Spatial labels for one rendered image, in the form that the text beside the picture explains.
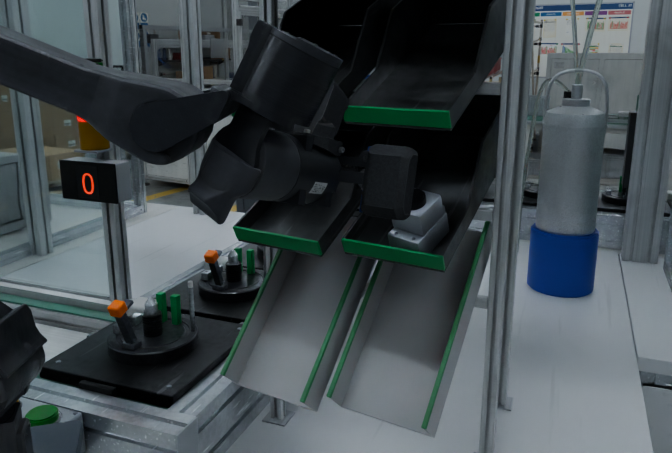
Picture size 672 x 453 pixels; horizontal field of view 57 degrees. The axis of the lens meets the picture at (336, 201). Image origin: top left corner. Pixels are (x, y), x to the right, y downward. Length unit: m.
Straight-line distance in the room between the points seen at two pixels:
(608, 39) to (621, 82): 3.28
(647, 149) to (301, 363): 1.25
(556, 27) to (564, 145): 9.86
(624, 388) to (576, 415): 0.14
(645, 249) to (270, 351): 1.27
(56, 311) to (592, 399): 0.99
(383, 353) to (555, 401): 0.40
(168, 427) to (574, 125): 1.05
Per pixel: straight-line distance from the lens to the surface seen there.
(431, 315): 0.84
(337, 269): 0.89
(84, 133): 1.17
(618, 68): 7.99
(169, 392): 0.93
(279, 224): 0.83
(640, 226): 1.89
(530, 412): 1.11
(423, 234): 0.71
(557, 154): 1.51
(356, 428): 1.03
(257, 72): 0.46
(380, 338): 0.85
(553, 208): 1.53
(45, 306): 1.35
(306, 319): 0.88
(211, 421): 0.93
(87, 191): 1.18
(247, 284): 1.23
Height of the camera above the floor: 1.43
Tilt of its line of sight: 14 degrees down
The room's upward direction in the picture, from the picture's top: straight up
